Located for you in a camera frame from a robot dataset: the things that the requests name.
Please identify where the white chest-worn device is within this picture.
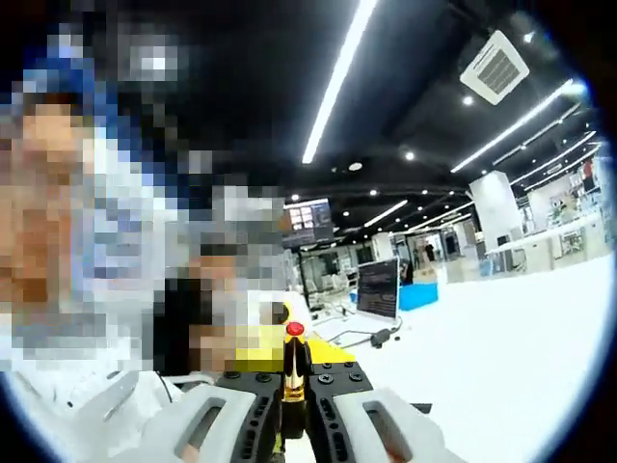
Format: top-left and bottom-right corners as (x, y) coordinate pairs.
(98, 369), (144, 423)

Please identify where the person's white shirt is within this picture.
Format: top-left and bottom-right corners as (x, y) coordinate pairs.
(9, 368), (218, 459)

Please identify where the white laptop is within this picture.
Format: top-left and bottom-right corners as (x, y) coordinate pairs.
(356, 258), (401, 322)

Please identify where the blue plastic box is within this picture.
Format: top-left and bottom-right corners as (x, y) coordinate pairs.
(398, 282), (440, 313)

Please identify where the curved ceiling light strip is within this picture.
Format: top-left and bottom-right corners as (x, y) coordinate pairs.
(450, 79), (575, 174)

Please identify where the row of white office desks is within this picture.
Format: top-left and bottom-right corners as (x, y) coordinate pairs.
(486, 216), (604, 271)

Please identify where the black gold lipstick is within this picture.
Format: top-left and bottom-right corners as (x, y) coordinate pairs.
(278, 320), (312, 441)

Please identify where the long straight ceiling light strip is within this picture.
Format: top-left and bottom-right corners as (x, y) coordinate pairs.
(301, 0), (380, 165)

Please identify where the ceiling air conditioner vent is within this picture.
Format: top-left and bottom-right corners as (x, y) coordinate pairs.
(459, 29), (530, 106)

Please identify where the wall-mounted display screen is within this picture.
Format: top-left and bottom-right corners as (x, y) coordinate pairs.
(282, 197), (336, 250)

